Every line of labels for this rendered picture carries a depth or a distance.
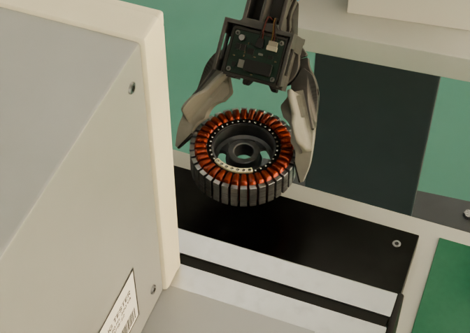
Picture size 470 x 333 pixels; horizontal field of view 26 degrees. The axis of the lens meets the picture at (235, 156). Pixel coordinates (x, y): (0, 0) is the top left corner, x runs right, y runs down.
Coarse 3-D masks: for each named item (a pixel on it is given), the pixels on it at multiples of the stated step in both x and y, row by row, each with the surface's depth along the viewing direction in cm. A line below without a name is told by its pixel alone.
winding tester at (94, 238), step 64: (0, 0) 48; (64, 0) 48; (0, 64) 46; (64, 64) 46; (128, 64) 46; (0, 128) 43; (64, 128) 43; (128, 128) 48; (0, 192) 41; (64, 192) 43; (128, 192) 51; (0, 256) 39; (64, 256) 45; (128, 256) 54; (0, 320) 40; (64, 320) 47; (128, 320) 57
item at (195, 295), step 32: (192, 256) 64; (224, 256) 64; (256, 256) 64; (192, 288) 62; (224, 288) 62; (256, 288) 62; (288, 288) 62; (320, 288) 62; (352, 288) 62; (160, 320) 60; (192, 320) 60; (224, 320) 60; (256, 320) 60; (288, 320) 60; (320, 320) 60; (352, 320) 60; (384, 320) 61
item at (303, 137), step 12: (288, 96) 101; (300, 96) 103; (288, 108) 103; (300, 108) 103; (288, 120) 103; (300, 120) 102; (300, 132) 100; (312, 132) 102; (300, 144) 100; (312, 144) 102; (300, 156) 103; (312, 156) 103; (300, 168) 103; (300, 180) 103
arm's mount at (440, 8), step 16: (352, 0) 133; (368, 0) 133; (384, 0) 132; (400, 0) 132; (416, 0) 131; (432, 0) 130; (448, 0) 130; (464, 0) 129; (384, 16) 134; (400, 16) 133; (416, 16) 133; (432, 16) 132; (448, 16) 132; (464, 16) 131
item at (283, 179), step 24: (216, 120) 107; (240, 120) 107; (264, 120) 107; (192, 144) 105; (216, 144) 106; (240, 144) 106; (264, 144) 107; (288, 144) 104; (192, 168) 104; (216, 168) 102; (240, 168) 102; (264, 168) 103; (288, 168) 103; (216, 192) 103; (240, 192) 102; (264, 192) 102
